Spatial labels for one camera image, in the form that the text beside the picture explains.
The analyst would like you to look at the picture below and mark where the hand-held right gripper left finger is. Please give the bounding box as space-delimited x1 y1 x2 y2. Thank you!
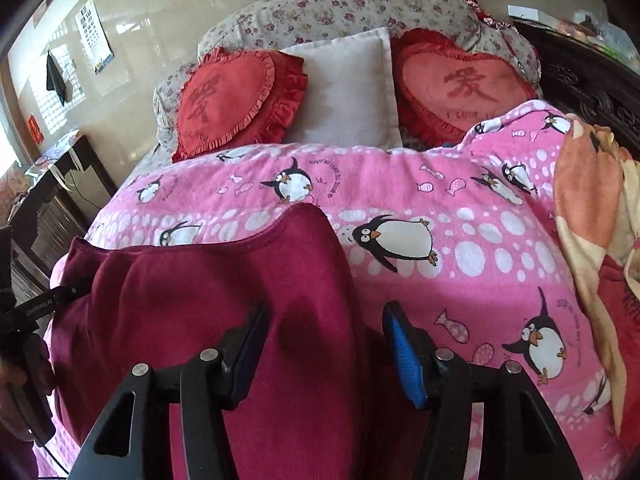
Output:
75 302 273 480

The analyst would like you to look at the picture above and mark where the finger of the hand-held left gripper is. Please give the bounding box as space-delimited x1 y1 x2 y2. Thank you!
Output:
50 283 87 304

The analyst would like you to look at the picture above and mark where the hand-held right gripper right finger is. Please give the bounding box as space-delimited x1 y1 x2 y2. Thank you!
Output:
382 301 583 480

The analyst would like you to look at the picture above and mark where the dark red sweater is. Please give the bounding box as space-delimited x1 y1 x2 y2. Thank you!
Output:
49 203 397 480

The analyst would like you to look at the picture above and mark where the person's left hand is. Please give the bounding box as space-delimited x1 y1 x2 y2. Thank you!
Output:
29 341 55 398

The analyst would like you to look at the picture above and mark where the dark wooden desk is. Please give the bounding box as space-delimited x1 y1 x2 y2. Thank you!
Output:
7 135 119 283

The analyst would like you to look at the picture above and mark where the white paper bag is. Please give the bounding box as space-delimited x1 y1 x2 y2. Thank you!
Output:
31 129 84 192

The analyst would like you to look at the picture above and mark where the pink penguin print blanket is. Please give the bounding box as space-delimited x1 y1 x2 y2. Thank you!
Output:
47 100 627 480

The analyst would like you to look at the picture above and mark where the black hanging cloth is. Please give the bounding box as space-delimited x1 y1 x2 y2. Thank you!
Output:
45 50 69 106

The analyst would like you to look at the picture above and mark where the small floral pillow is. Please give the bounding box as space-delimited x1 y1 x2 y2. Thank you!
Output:
152 59 202 147

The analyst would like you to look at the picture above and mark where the orange and red plush blanket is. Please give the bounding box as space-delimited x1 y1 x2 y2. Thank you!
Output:
553 112 640 463

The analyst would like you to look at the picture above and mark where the red heart-shaped ruffled pillow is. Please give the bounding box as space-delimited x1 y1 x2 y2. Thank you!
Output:
171 47 309 164
390 27 539 152

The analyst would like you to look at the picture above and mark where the plain white pillow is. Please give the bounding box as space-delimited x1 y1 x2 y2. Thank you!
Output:
279 26 404 149

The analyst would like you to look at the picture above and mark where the dark carved wooden headboard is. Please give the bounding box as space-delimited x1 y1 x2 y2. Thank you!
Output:
510 17 640 162

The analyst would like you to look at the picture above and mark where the large floral pillow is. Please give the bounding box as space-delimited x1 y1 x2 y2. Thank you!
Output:
196 0 544 101

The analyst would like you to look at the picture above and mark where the red patterned cloth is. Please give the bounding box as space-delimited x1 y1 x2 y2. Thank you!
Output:
451 0 517 32

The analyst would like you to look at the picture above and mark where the blurred colourful clutter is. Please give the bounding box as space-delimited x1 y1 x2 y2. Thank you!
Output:
550 7 633 63

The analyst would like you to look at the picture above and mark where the black power cable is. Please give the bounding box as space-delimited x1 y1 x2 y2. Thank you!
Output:
66 169 102 212

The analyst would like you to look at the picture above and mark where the eye chart wall poster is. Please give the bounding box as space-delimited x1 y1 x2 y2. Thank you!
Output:
74 0 112 76

